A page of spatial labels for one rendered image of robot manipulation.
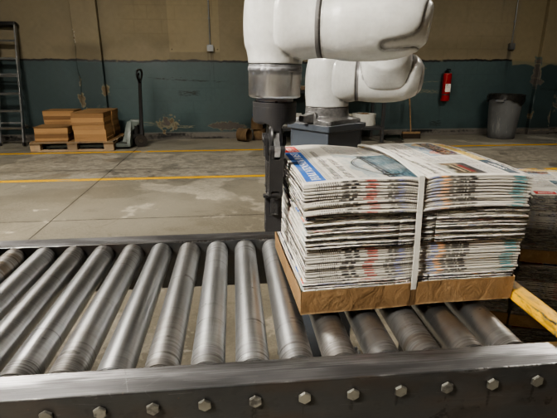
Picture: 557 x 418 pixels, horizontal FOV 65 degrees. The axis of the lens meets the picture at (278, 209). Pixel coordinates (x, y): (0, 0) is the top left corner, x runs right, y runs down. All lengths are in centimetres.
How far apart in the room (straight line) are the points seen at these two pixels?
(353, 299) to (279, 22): 45
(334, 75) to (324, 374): 111
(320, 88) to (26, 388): 122
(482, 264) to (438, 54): 789
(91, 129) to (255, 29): 645
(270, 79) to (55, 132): 664
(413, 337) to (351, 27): 47
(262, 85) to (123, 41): 733
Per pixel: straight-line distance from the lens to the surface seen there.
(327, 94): 154
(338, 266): 70
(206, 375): 62
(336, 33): 70
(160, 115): 795
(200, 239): 105
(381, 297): 75
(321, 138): 152
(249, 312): 75
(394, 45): 71
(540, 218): 155
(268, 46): 72
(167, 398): 62
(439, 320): 78
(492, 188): 76
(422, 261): 76
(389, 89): 153
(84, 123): 713
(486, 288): 83
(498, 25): 912
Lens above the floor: 119
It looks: 18 degrees down
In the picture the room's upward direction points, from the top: straight up
